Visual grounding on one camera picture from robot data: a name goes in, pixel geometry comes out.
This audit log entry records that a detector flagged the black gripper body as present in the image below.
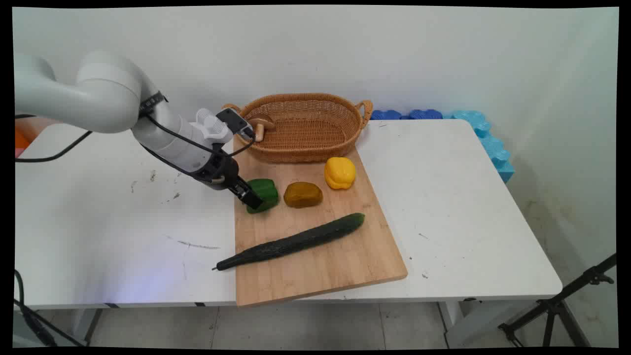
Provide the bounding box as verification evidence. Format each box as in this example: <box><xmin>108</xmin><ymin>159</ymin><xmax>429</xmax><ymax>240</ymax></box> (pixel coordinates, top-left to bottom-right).
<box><xmin>195</xmin><ymin>148</ymin><xmax>242</xmax><ymax>191</ymax></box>

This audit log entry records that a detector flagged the dark green cucumber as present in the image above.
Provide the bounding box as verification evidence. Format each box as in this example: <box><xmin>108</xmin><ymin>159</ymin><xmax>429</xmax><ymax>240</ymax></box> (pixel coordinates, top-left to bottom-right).
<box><xmin>212</xmin><ymin>213</ymin><xmax>366</xmax><ymax>272</ymax></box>

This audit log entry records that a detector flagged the green bell pepper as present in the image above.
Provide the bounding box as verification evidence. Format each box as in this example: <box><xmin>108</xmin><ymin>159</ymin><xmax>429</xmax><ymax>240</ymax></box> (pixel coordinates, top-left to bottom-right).
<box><xmin>245</xmin><ymin>178</ymin><xmax>280</xmax><ymax>214</ymax></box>

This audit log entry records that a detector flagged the olive brown toy potato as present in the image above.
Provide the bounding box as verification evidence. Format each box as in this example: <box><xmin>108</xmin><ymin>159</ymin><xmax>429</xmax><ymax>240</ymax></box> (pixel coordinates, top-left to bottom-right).
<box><xmin>283</xmin><ymin>181</ymin><xmax>324</xmax><ymax>209</ymax></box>

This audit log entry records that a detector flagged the brown toy mushroom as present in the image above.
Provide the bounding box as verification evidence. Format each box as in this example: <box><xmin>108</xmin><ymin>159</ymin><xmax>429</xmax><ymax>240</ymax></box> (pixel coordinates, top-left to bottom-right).
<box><xmin>246</xmin><ymin>116</ymin><xmax>277</xmax><ymax>143</ymax></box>

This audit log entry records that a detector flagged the oval wicker basket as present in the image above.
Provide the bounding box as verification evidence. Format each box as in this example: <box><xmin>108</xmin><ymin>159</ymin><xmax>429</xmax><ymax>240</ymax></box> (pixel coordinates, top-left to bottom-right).
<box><xmin>222</xmin><ymin>93</ymin><xmax>374</xmax><ymax>164</ymax></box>

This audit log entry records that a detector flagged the yellow bell pepper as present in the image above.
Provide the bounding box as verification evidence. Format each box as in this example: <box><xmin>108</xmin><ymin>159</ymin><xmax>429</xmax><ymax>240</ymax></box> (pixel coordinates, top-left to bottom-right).
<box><xmin>324</xmin><ymin>157</ymin><xmax>356</xmax><ymax>190</ymax></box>

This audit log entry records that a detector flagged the wooden cutting board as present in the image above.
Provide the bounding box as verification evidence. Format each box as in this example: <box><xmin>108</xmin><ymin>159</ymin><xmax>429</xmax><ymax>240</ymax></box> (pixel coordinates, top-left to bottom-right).
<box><xmin>233</xmin><ymin>143</ymin><xmax>409</xmax><ymax>308</ymax></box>

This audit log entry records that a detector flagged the orange object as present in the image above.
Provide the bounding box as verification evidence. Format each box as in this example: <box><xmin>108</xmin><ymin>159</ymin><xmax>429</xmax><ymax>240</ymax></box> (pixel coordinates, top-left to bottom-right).
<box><xmin>15</xmin><ymin>127</ymin><xmax>31</xmax><ymax>158</ymax></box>

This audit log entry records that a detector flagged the white table leg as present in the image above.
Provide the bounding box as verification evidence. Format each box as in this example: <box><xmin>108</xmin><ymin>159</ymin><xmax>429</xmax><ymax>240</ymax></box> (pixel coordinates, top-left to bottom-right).
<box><xmin>71</xmin><ymin>308</ymin><xmax>105</xmax><ymax>346</ymax></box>
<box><xmin>439</xmin><ymin>300</ymin><xmax>476</xmax><ymax>348</ymax></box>

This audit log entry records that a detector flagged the light blue foam mat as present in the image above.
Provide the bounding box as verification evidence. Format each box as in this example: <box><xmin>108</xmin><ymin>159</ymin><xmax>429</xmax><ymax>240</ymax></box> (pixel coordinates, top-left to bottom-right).
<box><xmin>442</xmin><ymin>110</ymin><xmax>516</xmax><ymax>184</ymax></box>

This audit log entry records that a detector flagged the black tripod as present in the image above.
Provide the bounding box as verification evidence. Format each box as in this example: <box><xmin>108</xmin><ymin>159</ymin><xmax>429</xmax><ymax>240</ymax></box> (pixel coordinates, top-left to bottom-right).
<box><xmin>498</xmin><ymin>253</ymin><xmax>618</xmax><ymax>348</ymax></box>

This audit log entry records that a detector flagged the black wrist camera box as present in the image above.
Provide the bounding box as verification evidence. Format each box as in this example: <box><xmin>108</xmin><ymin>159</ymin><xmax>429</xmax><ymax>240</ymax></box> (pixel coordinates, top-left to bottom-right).
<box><xmin>216</xmin><ymin>107</ymin><xmax>256</xmax><ymax>142</ymax></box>

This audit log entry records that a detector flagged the black cable strap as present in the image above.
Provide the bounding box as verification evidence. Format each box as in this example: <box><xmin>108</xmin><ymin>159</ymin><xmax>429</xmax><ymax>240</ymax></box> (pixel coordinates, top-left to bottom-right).
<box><xmin>139</xmin><ymin>91</ymin><xmax>168</xmax><ymax>118</ymax></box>

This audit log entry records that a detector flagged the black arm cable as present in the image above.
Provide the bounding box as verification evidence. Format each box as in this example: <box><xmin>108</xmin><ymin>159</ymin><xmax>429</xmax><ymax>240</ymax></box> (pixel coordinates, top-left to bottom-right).
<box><xmin>15</xmin><ymin>114</ymin><xmax>257</xmax><ymax>178</ymax></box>

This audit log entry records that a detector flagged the black floor cable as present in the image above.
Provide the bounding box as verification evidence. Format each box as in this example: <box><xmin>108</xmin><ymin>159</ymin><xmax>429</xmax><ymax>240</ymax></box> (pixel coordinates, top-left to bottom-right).
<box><xmin>14</xmin><ymin>269</ymin><xmax>85</xmax><ymax>347</ymax></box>

